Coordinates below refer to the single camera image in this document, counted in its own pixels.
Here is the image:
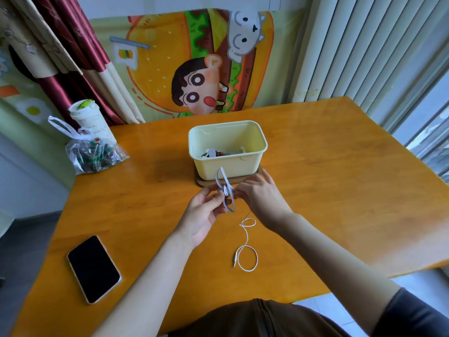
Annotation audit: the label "person's left hand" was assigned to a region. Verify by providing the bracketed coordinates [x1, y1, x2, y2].
[172, 185, 229, 250]

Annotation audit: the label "person's right hand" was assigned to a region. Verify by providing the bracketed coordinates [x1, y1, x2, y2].
[233, 168, 294, 233]

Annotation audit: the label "white earphone cable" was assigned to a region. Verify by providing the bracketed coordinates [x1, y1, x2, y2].
[215, 167, 259, 273]

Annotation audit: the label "person's right forearm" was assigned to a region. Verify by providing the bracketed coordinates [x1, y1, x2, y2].
[269, 213, 402, 335]

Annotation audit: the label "person's left forearm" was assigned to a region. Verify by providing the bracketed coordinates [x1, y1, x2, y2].
[92, 231, 194, 337]

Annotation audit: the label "brown wooden tray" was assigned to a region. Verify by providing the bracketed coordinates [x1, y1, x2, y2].
[195, 166, 263, 188]

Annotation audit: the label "small items in box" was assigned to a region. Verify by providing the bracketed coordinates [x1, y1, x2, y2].
[201, 147, 248, 159]

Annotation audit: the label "cream plastic storage box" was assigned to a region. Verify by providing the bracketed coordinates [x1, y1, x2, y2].
[188, 120, 268, 181]

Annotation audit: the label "clear plastic bag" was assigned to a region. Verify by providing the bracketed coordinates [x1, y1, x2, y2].
[48, 116, 130, 175]

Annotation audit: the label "person's brown shirt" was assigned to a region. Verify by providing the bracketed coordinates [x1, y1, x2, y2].
[168, 288, 449, 337]

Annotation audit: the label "white paper cup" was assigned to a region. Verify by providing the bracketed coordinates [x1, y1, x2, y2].
[68, 99, 117, 145]

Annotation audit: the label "black smartphone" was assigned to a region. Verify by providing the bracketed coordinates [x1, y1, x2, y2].
[67, 235, 123, 305]

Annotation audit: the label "white vertical blinds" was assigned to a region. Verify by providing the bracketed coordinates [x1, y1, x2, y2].
[286, 0, 449, 130]

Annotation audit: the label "red and cream curtain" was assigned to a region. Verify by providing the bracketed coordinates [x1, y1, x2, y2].
[0, 0, 146, 126]

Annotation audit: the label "cartoon burger wall poster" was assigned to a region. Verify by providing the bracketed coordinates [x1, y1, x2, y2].
[88, 8, 306, 123]

